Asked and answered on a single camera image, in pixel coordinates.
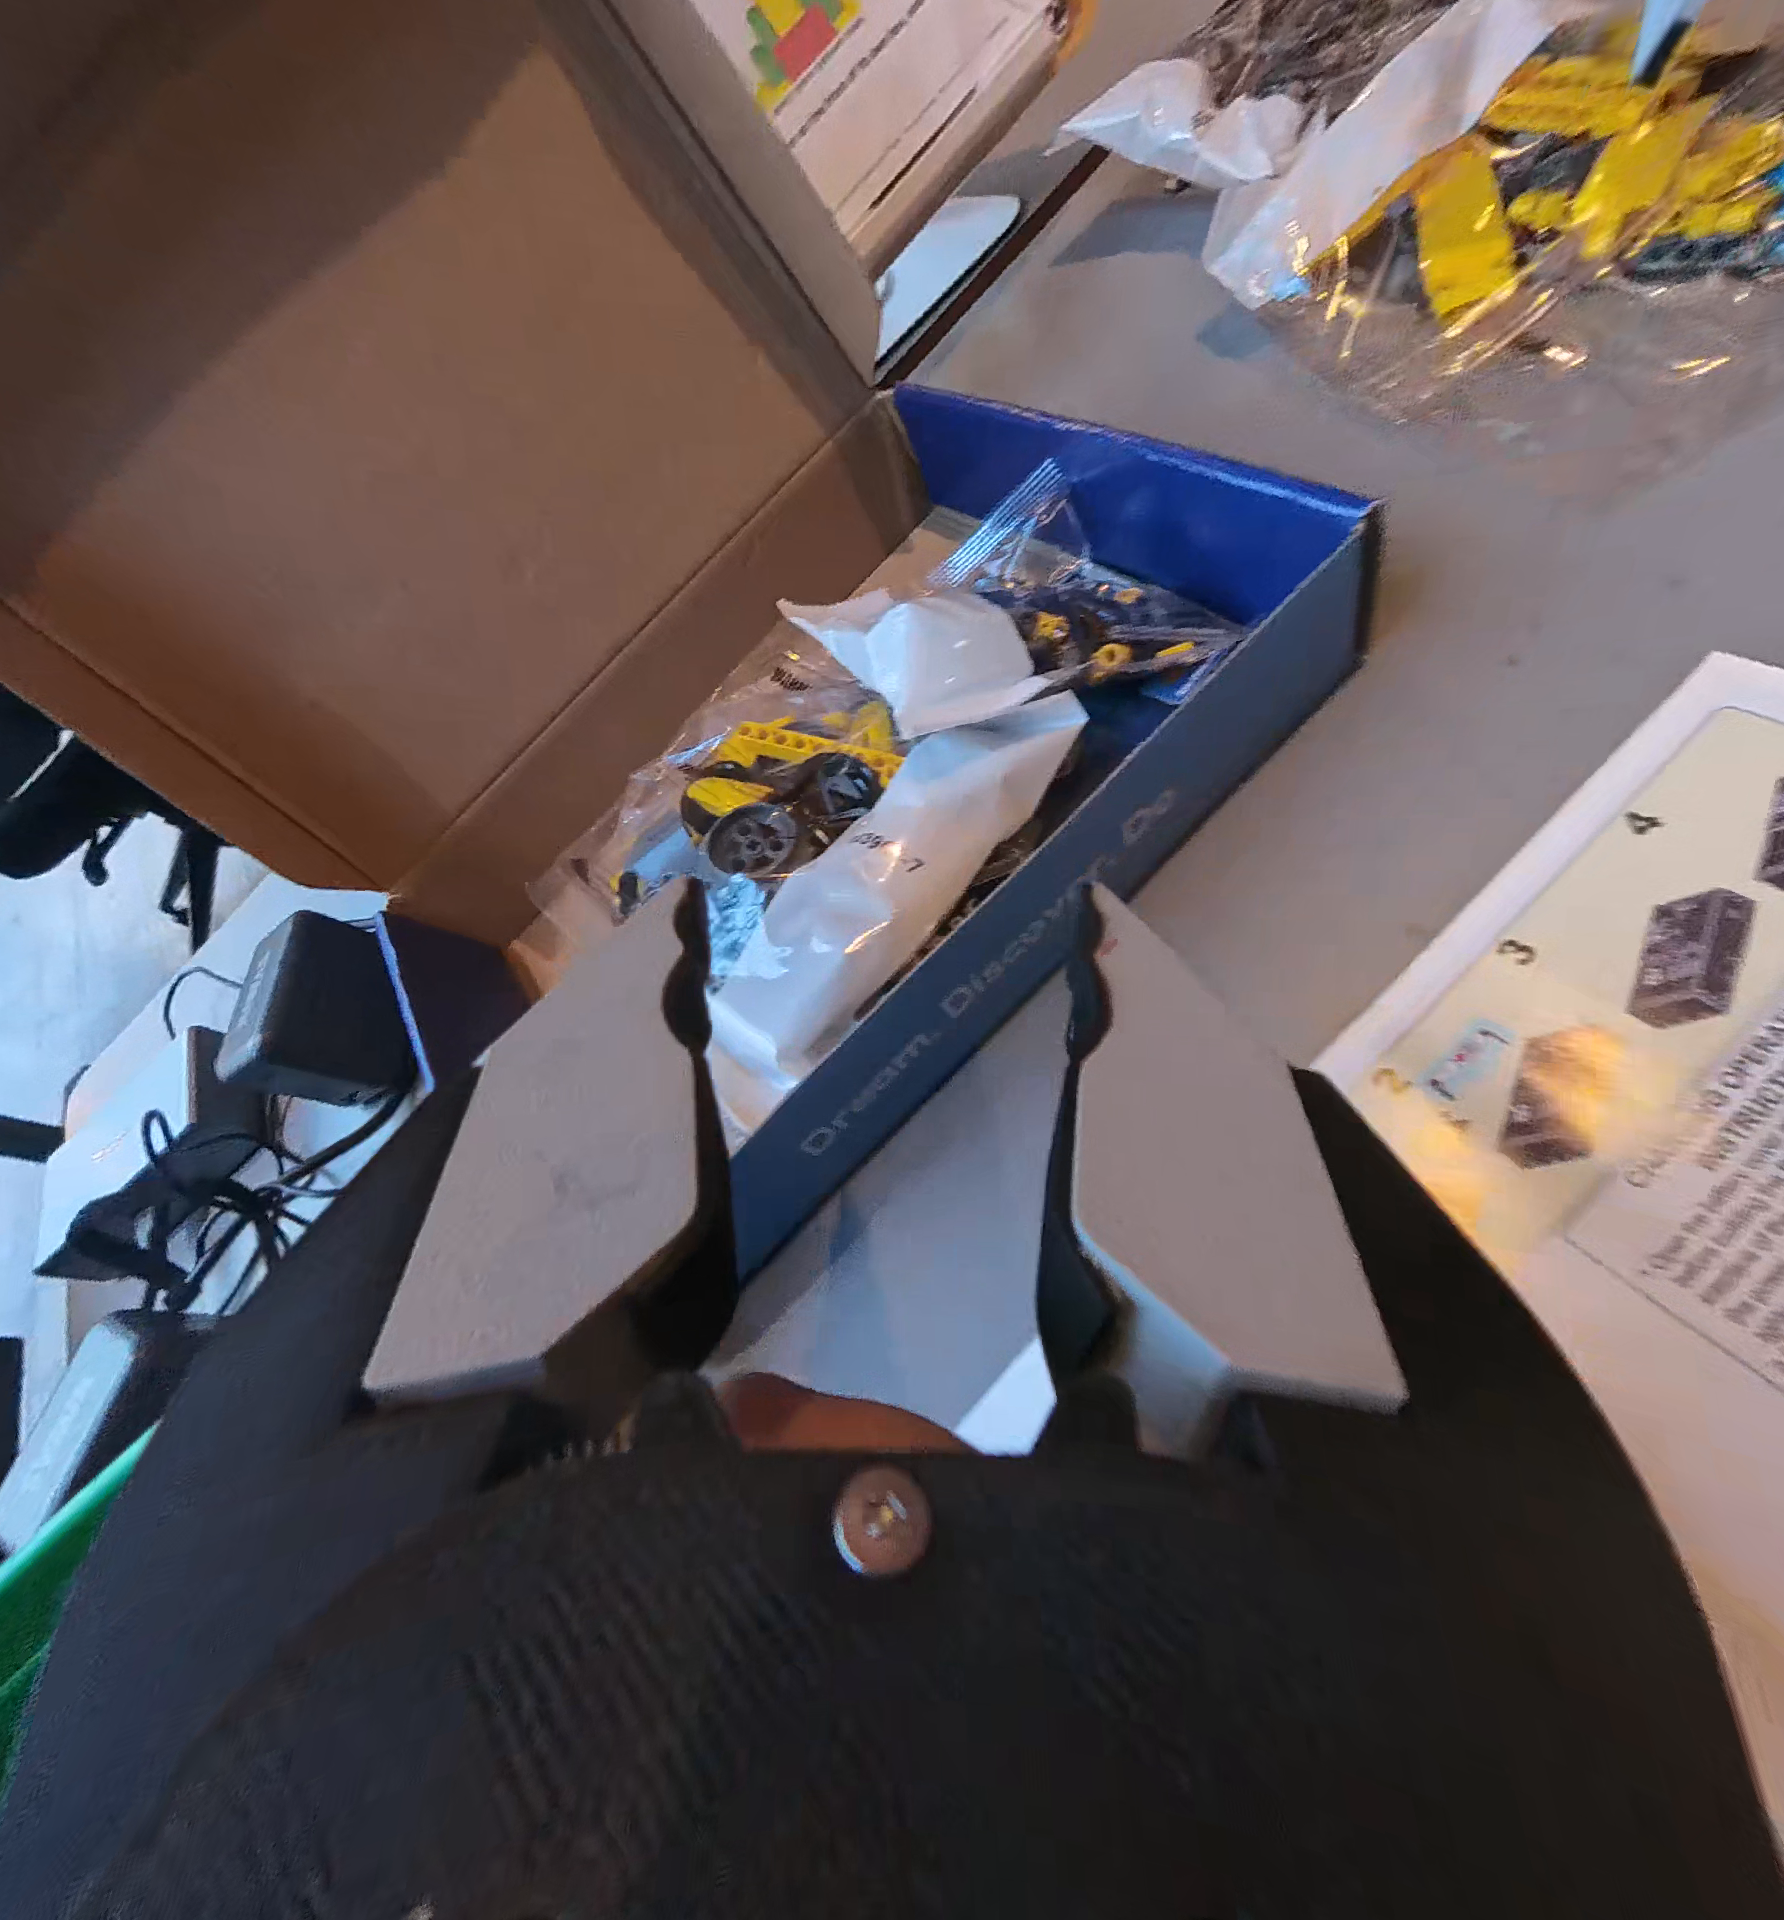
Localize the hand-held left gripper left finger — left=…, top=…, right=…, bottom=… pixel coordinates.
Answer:
left=362, top=884, right=745, bottom=1406

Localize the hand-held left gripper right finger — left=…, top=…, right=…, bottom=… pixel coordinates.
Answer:
left=1035, top=885, right=1407, bottom=1455

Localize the clear bag of yellow parts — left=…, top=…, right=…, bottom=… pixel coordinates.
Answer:
left=1052, top=0, right=1784, bottom=467

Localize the clear bag of wheels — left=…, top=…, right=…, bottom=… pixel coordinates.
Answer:
left=530, top=698, right=1092, bottom=1128

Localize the white charging instruction sheet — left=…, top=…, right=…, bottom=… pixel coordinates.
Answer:
left=1310, top=650, right=1784, bottom=1429

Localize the blue cardboard kit box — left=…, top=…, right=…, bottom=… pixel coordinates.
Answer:
left=0, top=0, right=1387, bottom=1292

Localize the black power adapter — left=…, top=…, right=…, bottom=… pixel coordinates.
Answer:
left=213, top=911, right=427, bottom=1109

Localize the white power strip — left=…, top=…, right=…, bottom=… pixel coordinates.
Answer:
left=0, top=1313, right=175, bottom=1556

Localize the clear bag of dark parts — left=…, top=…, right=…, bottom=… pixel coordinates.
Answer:
left=779, top=457, right=1250, bottom=740

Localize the printed sheet on board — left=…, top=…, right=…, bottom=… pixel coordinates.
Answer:
left=689, top=0, right=1066, bottom=227

